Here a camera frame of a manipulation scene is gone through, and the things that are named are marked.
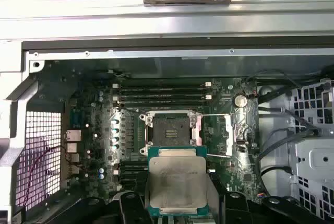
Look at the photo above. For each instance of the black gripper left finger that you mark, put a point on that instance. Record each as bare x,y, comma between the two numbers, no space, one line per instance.
128,208

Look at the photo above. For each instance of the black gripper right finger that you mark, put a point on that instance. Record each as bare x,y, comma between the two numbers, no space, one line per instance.
235,208

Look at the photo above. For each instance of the metal socket locking lever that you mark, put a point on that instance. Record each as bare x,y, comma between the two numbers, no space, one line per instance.
129,111
219,155

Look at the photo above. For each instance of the silver green CPU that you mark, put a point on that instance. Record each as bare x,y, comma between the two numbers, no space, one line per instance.
177,179

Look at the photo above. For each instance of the metal socket cover frame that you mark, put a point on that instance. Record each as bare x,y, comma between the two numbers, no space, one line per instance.
232,135

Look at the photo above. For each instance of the RAM slot with black clips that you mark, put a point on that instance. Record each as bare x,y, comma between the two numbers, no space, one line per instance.
161,103
161,91
133,164
128,176

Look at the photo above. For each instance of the CPU socket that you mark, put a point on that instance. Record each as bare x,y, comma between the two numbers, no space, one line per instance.
159,127

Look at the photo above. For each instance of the green motherboard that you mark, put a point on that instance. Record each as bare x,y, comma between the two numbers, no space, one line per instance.
248,161

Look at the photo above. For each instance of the internal USB port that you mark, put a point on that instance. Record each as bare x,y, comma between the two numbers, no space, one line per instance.
240,142

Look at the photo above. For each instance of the silver rear port block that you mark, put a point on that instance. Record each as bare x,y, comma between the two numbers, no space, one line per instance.
72,147
73,158
73,135

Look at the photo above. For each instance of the silver drive cage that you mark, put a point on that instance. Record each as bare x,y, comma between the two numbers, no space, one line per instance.
313,156

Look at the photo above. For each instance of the blue rear port connector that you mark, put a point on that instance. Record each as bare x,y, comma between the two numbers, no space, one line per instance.
76,119

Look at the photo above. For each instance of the silver coin battery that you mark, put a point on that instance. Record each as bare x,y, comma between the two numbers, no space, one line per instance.
240,100

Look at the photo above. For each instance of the black silver PC case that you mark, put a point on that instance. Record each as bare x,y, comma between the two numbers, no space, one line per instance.
156,63

